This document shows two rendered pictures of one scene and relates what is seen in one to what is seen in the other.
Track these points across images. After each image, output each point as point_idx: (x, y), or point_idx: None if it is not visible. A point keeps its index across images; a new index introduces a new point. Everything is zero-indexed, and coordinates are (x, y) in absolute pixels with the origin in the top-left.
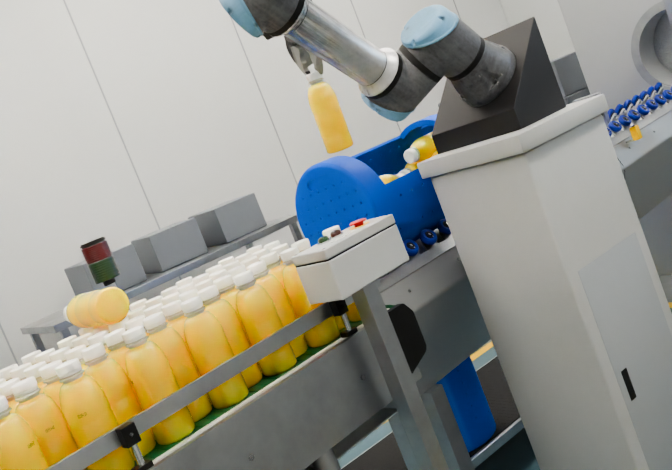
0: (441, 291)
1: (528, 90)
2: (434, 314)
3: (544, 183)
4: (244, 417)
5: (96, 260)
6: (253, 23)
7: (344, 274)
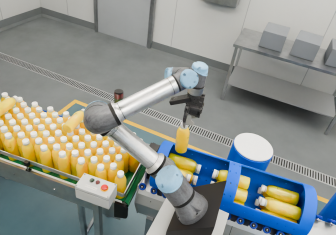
0: None
1: (181, 234)
2: (157, 212)
3: None
4: (55, 183)
5: (114, 97)
6: None
7: (79, 194)
